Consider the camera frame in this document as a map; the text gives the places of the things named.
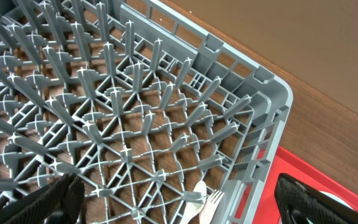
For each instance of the white plastic spoon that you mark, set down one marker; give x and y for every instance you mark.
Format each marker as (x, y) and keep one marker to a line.
(195, 201)

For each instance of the white plastic fork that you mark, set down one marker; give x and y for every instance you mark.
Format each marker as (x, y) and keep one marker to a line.
(211, 204)

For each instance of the red plastic tray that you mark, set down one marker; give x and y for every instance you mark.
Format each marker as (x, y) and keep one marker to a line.
(286, 162)

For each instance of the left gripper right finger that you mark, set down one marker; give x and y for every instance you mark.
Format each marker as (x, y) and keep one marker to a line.
(299, 203)

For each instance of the grey plastic dishwasher rack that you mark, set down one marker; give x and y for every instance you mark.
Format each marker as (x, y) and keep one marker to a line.
(138, 101)

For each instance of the light blue plate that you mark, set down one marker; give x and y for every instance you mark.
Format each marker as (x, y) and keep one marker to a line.
(336, 198)

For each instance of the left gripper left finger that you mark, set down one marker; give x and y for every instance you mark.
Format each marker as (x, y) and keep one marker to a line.
(58, 202)

